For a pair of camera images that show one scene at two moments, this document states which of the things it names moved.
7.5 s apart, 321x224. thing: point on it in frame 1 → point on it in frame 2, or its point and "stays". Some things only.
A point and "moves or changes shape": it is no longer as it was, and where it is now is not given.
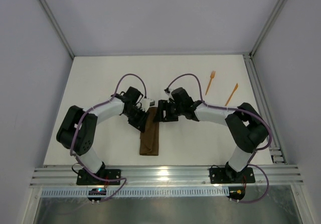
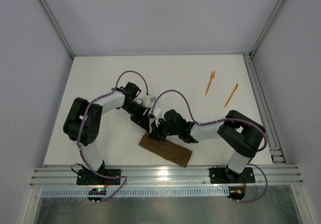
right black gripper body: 163,111 → 162,127
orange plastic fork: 212,75 stays
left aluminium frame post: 44,6 stays
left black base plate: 85,178 stays
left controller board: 97,191 stays
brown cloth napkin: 149,138 moves or changes shape
